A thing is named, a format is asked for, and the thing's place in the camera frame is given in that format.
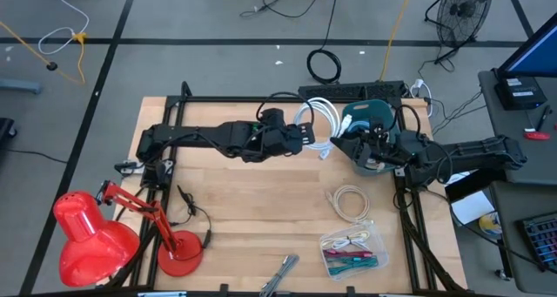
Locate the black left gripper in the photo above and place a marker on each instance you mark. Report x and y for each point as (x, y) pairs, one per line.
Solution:
(278, 138)

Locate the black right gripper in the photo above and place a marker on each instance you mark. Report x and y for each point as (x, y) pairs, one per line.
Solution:
(387, 146)

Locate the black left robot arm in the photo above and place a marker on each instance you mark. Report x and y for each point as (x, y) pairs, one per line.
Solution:
(196, 136)

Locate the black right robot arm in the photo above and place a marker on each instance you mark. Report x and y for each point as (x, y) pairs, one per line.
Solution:
(478, 153)

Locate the teal plastic bin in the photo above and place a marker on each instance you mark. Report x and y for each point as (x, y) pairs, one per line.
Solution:
(383, 110)

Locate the black perforated power strip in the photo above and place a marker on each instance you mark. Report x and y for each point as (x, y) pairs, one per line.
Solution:
(348, 89)

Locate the clear plastic container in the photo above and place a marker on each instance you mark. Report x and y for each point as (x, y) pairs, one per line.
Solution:
(367, 228)

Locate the white paper sheet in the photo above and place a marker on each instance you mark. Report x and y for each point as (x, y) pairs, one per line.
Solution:
(472, 207)

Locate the yellow and blue disc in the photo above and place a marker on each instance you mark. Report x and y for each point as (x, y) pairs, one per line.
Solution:
(490, 225)

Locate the grey desk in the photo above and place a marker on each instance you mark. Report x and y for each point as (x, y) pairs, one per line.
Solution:
(544, 166)
(507, 227)

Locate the black mini computer box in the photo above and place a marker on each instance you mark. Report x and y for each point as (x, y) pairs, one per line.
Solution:
(520, 97)

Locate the black floor fan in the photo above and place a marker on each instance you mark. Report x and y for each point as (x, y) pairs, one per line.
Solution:
(463, 9)

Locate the red desk object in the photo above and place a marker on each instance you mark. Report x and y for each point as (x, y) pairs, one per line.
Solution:
(538, 136)

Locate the dark pen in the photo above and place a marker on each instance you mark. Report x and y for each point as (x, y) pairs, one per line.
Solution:
(543, 118)

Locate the computer monitor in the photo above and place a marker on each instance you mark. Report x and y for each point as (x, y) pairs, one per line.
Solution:
(537, 53)

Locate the black keyboard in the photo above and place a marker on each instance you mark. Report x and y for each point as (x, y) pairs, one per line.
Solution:
(541, 240)

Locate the red desk lamp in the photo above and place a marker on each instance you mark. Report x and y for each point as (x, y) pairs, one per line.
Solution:
(95, 245)

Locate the black round floor plug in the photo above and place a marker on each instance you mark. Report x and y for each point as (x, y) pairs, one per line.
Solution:
(52, 66)

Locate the grey furniture foot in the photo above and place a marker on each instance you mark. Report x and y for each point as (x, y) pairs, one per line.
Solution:
(19, 87)

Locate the black furniture base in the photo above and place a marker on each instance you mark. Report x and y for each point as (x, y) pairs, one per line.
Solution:
(5, 129)

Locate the black metal table frame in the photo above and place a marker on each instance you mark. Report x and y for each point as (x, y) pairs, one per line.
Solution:
(178, 99)

